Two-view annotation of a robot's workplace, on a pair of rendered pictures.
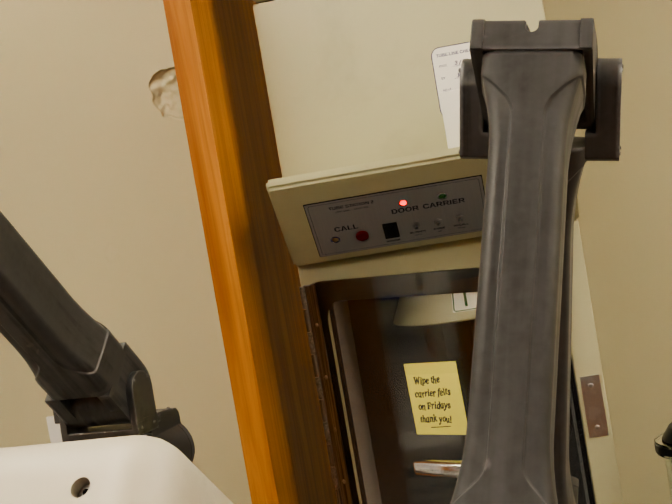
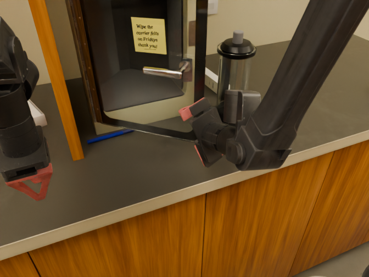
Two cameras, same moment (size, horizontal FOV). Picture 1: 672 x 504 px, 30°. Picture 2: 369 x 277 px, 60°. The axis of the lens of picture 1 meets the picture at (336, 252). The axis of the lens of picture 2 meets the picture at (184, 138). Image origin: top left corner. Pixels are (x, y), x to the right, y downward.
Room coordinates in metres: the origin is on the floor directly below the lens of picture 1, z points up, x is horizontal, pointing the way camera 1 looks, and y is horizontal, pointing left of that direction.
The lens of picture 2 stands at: (0.65, 0.21, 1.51)
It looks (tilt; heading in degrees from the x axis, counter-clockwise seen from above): 38 degrees down; 329
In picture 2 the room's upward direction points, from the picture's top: straight up
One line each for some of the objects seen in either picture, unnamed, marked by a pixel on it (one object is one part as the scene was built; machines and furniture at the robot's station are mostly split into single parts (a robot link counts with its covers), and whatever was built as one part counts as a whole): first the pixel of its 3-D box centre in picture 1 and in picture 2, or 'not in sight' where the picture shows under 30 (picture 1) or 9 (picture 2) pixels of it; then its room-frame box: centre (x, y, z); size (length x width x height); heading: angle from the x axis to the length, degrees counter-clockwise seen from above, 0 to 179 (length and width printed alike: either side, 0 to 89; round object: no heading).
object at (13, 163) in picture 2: not in sight; (18, 137); (1.12, 0.23, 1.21); 0.10 x 0.07 x 0.07; 174
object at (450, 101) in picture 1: (469, 117); not in sight; (1.35, -0.16, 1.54); 0.05 x 0.05 x 0.06; 78
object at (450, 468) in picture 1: (462, 463); (166, 68); (1.23, -0.09, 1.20); 0.10 x 0.05 x 0.03; 41
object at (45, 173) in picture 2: not in sight; (32, 174); (1.11, 0.23, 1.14); 0.07 x 0.07 x 0.09; 84
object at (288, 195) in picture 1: (425, 200); not in sight; (1.35, -0.10, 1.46); 0.32 x 0.12 x 0.10; 83
